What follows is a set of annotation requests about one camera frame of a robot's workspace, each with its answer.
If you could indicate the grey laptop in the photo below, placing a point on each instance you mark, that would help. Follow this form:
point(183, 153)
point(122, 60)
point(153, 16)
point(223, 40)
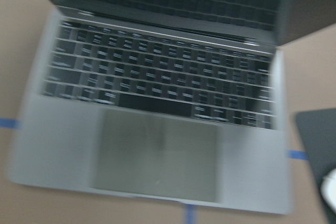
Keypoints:
point(180, 100)

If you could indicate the black mouse pad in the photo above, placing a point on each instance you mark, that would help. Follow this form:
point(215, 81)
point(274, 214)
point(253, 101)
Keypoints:
point(317, 132)

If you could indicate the white computer mouse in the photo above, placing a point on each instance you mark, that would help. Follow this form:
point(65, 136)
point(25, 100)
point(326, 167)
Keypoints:
point(328, 189)

